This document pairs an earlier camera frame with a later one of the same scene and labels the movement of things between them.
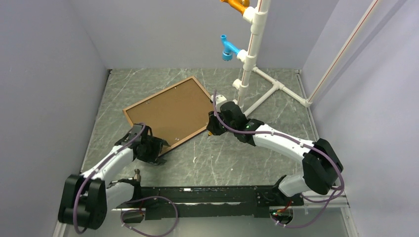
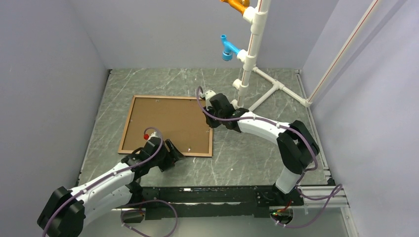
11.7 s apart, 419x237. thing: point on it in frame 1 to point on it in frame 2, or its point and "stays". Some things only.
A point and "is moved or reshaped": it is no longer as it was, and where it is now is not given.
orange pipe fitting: x=240 y=5 stays
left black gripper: x=157 y=143 to x=172 y=156
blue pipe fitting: x=229 y=48 stays
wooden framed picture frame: x=175 y=114 is moved or reshaped
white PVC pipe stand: x=257 y=17 stays
